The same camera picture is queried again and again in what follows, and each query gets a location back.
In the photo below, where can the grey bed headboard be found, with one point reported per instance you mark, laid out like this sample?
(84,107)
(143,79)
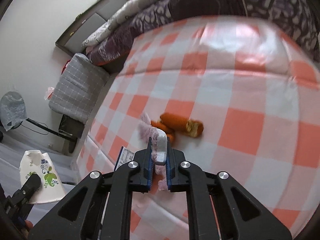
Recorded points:
(85,24)

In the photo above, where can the black trash bin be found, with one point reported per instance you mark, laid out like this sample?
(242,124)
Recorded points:
(70,127)

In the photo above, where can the pink tissue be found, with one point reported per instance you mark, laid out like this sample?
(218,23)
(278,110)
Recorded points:
(159,147)

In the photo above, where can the grey checked cushion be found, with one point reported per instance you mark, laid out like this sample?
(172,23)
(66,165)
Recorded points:
(78,88)

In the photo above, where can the orange white checkered tablecloth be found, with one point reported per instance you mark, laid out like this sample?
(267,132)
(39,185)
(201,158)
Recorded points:
(252,87)

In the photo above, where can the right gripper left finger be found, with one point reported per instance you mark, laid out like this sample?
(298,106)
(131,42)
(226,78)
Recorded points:
(150,164)

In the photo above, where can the small printed packet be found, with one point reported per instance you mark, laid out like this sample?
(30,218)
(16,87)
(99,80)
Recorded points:
(124,156)

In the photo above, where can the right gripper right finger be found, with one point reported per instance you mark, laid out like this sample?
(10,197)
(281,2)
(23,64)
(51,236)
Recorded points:
(168,165)

